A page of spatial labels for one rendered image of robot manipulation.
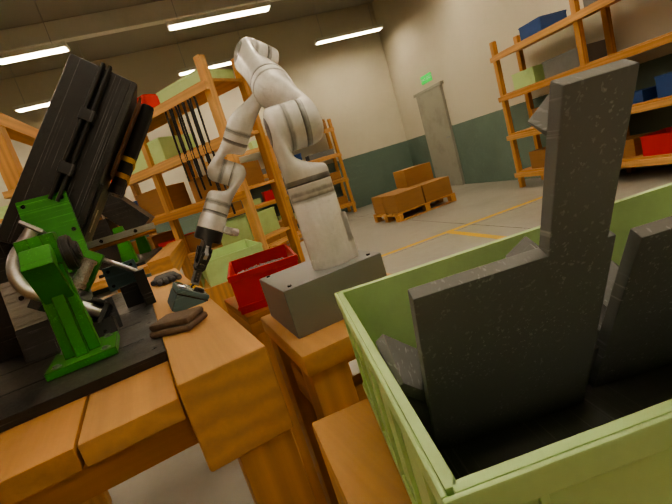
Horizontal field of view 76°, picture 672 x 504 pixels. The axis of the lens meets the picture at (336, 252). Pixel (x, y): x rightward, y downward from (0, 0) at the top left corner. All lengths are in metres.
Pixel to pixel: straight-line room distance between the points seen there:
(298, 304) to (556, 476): 0.60
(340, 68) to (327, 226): 10.40
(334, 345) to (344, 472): 0.25
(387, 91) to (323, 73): 1.67
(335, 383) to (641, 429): 0.56
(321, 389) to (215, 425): 0.18
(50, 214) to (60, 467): 0.74
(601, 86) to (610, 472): 0.21
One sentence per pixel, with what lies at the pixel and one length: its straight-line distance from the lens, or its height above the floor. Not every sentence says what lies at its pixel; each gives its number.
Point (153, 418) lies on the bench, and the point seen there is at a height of 0.87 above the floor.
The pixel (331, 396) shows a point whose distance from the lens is 0.78.
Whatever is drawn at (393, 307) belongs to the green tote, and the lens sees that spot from 0.63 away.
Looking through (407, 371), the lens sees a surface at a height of 0.94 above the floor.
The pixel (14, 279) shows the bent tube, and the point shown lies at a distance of 1.26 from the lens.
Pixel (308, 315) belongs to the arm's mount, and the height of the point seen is 0.89.
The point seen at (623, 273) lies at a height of 0.99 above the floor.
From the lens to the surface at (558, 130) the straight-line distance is 0.28.
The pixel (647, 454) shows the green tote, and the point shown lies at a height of 0.94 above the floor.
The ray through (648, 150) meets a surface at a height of 0.32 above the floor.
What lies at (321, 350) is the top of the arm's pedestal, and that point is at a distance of 0.74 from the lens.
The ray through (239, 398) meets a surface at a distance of 0.71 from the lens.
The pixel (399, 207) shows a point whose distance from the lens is 7.01.
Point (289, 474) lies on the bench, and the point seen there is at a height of 0.68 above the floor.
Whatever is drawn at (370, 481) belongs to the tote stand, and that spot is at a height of 0.79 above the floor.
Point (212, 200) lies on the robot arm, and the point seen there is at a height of 1.14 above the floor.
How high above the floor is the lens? 1.13
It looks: 11 degrees down
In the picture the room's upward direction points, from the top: 17 degrees counter-clockwise
